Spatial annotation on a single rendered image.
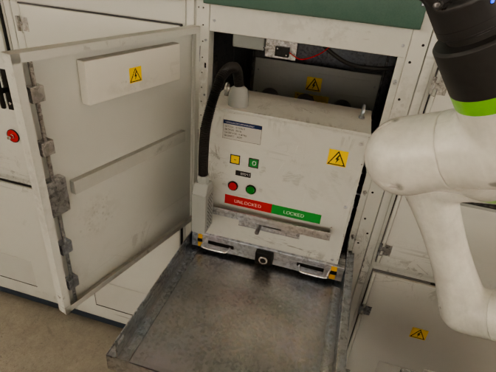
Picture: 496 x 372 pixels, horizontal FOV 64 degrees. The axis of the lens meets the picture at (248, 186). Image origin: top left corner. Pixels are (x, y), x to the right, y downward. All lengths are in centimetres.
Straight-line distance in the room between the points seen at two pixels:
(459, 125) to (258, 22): 89
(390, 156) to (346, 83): 140
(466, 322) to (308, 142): 63
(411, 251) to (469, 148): 106
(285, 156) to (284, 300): 46
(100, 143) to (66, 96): 17
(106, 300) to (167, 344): 108
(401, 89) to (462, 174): 81
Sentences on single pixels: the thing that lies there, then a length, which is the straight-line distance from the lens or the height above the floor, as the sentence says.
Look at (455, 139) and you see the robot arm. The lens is 50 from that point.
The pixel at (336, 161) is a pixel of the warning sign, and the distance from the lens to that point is 117.
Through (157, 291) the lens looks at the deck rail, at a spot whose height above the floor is 87.
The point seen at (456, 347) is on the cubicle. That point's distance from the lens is 186.
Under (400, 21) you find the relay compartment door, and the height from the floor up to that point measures 167.
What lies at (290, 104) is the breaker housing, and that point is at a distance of 129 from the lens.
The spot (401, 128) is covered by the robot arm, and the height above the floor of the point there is 162.
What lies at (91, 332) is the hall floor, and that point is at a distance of 237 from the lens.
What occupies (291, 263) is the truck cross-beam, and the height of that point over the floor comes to 89.
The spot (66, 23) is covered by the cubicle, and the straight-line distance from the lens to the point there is 159.
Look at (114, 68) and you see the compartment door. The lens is 111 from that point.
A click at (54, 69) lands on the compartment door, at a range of 104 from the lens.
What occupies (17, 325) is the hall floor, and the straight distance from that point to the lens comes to 253.
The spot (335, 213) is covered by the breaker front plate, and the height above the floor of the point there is 112.
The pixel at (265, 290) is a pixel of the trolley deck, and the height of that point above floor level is 85.
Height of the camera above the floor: 179
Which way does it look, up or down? 30 degrees down
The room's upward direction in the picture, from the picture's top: 6 degrees clockwise
